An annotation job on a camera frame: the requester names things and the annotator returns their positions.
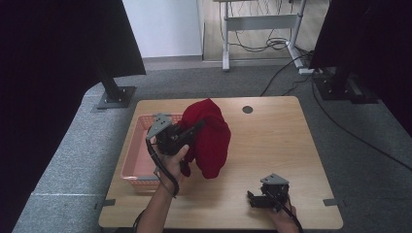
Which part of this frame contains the left hand-held gripper cable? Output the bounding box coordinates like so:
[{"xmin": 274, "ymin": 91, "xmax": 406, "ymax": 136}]
[{"xmin": 145, "ymin": 138, "xmax": 181, "ymax": 199}]

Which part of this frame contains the long black floor cable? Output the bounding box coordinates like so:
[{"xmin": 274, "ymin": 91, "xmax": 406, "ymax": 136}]
[{"xmin": 310, "ymin": 72, "xmax": 412, "ymax": 173}]

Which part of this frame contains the person's left hand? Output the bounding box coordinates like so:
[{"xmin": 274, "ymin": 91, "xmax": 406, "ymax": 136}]
[{"xmin": 156, "ymin": 144, "xmax": 190, "ymax": 196}]

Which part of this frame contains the right hand-held gripper cable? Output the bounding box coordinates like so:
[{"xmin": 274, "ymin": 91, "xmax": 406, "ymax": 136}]
[{"xmin": 265, "ymin": 189, "xmax": 305, "ymax": 233}]

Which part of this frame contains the dark red cloth garment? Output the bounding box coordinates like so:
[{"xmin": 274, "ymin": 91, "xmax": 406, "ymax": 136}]
[{"xmin": 176, "ymin": 97, "xmax": 232, "ymax": 181}]

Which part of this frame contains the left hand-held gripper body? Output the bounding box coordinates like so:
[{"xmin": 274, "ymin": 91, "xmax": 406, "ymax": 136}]
[{"xmin": 145, "ymin": 113, "xmax": 195, "ymax": 156}]

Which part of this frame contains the bundle of black cables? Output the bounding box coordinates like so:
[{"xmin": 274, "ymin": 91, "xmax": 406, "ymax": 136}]
[{"xmin": 226, "ymin": 0, "xmax": 313, "ymax": 53}]

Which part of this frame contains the pink plastic basket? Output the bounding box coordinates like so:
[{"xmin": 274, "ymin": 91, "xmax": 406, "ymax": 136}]
[{"xmin": 120, "ymin": 113, "xmax": 188, "ymax": 194}]

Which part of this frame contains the person's right hand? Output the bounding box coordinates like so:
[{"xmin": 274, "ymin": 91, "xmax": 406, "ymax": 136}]
[{"xmin": 267, "ymin": 195, "xmax": 301, "ymax": 233}]

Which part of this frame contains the hand-held gripper cable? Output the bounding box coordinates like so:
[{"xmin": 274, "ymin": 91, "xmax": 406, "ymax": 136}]
[
  {"xmin": 145, "ymin": 138, "xmax": 181, "ymax": 199},
  {"xmin": 265, "ymin": 189, "xmax": 305, "ymax": 233}
]

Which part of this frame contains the white desk frame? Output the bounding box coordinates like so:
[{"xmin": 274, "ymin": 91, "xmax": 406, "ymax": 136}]
[{"xmin": 213, "ymin": 0, "xmax": 314, "ymax": 76}]

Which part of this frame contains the black curtain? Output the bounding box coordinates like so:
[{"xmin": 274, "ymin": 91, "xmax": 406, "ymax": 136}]
[
  {"xmin": 0, "ymin": 0, "xmax": 147, "ymax": 233},
  {"xmin": 309, "ymin": 0, "xmax": 412, "ymax": 137}
]

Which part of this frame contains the black metal stand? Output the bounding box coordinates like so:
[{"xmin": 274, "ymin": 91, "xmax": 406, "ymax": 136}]
[
  {"xmin": 94, "ymin": 61, "xmax": 138, "ymax": 111},
  {"xmin": 313, "ymin": 66, "xmax": 380, "ymax": 105}
]

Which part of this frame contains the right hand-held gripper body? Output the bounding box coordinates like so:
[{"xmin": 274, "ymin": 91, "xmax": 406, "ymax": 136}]
[{"xmin": 259, "ymin": 173, "xmax": 291, "ymax": 214}]

